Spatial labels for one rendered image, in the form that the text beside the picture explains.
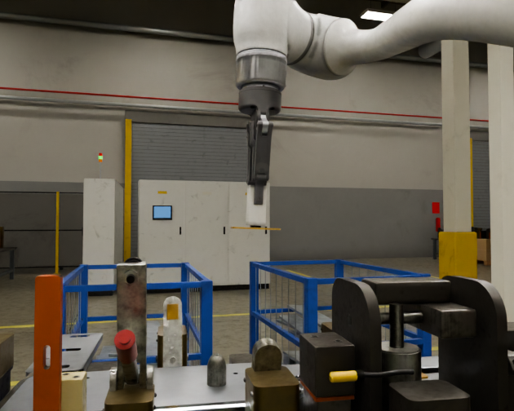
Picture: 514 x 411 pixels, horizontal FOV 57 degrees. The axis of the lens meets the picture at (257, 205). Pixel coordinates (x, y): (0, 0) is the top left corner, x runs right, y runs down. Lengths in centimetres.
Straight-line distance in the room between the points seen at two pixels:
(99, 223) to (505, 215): 620
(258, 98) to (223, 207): 795
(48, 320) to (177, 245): 798
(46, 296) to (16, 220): 1213
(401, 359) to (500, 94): 459
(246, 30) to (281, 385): 56
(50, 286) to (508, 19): 61
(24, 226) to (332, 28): 1207
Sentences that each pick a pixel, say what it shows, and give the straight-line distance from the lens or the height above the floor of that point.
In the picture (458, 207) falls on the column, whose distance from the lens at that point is 816.
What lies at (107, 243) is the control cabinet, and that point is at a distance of 853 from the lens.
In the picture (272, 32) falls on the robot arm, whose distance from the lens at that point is 85.
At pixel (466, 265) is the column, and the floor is 58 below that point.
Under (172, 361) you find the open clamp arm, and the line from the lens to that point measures 96.
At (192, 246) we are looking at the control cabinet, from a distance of 865.
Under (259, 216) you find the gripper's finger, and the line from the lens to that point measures 81.
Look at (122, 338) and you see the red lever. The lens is 54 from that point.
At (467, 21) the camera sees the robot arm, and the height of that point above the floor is 150.
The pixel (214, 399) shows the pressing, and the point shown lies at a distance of 77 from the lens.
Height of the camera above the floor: 127
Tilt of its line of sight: 2 degrees up
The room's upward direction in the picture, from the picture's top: straight up
